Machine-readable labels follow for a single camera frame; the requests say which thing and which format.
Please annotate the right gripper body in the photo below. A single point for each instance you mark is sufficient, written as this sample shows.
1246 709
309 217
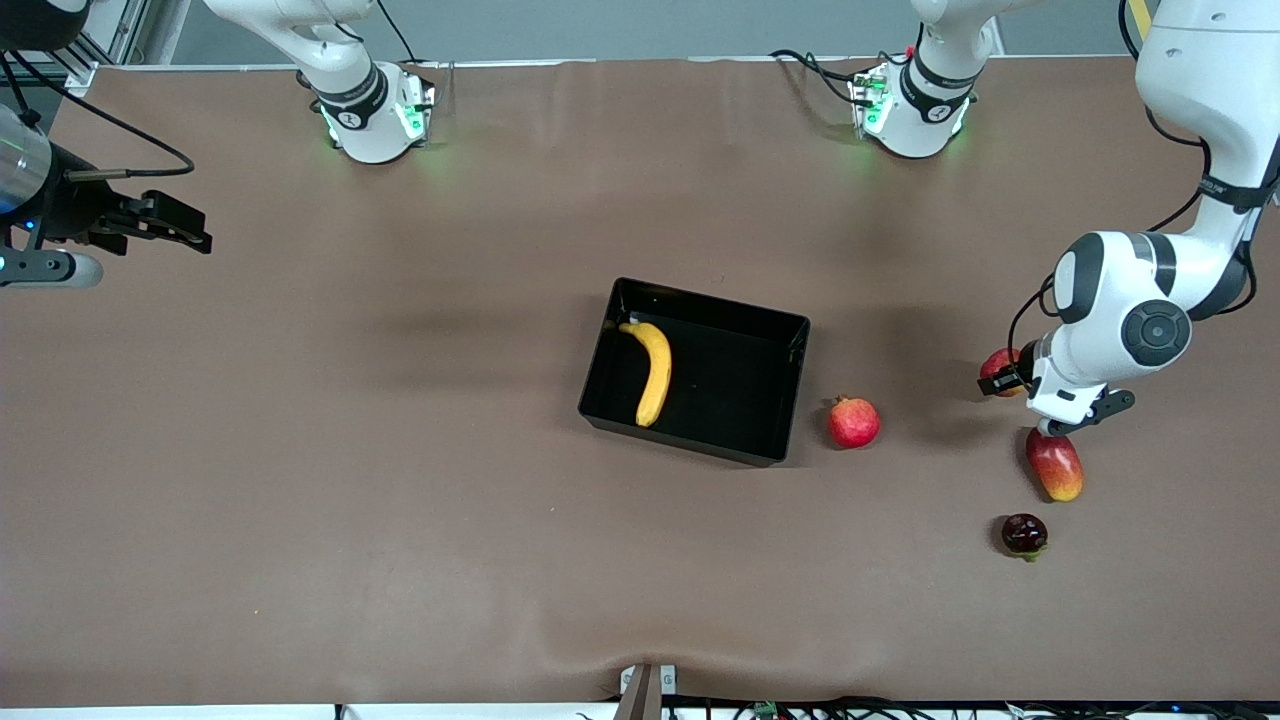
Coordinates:
75 212

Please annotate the red yellow apple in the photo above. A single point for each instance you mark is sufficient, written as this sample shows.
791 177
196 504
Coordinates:
1000 362

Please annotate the black plastic box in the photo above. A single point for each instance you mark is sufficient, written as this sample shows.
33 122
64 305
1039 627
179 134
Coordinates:
730 380

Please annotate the yellow banana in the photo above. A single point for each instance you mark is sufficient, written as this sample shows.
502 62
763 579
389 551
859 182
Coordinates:
658 380

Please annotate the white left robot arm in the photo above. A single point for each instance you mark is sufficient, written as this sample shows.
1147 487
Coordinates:
920 135

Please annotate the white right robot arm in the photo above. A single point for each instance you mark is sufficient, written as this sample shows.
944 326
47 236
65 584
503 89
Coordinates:
375 140

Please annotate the red yellow mango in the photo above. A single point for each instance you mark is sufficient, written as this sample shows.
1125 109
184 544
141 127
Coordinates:
1057 468

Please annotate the dark purple mangosteen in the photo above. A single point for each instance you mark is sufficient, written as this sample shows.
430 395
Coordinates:
1024 533

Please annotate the red pomegranate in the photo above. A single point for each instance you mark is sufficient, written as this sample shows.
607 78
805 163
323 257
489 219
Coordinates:
853 424

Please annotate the brown table cover mat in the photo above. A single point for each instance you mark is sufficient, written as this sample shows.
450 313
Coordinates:
400 500

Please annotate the aluminium profile frame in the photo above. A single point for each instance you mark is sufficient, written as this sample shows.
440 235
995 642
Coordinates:
100 45

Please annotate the grey bracket with brown post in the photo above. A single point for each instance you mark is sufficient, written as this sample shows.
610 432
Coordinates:
645 695

